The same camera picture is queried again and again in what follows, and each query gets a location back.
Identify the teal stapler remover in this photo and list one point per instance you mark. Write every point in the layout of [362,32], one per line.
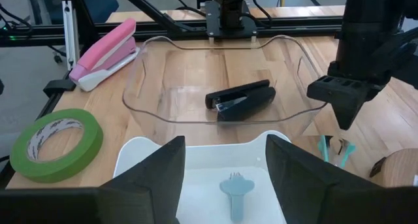
[324,147]

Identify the clear plastic bin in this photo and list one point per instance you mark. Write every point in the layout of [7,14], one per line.
[183,70]

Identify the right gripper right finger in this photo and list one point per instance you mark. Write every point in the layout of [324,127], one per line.
[310,191]

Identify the black stapler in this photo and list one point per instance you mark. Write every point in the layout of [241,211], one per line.
[245,103]

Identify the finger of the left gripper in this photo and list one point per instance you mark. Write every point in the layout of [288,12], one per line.
[347,114]

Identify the grey-blue stapler remover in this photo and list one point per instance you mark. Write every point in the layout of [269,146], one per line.
[235,191]

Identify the silver aluminium rail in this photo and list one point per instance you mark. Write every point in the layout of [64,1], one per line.
[70,34]

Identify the large green tape roll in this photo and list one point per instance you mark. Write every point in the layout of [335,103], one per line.
[65,171]

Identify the white plastic bin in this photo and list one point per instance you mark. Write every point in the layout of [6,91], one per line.
[202,158]

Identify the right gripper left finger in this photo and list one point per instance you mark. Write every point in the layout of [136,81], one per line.
[147,191]

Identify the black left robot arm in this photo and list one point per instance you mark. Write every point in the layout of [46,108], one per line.
[228,8]

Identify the pink stapler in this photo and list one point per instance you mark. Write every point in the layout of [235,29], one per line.
[104,51]

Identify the blue office chair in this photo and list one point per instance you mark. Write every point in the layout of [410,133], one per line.
[98,6]

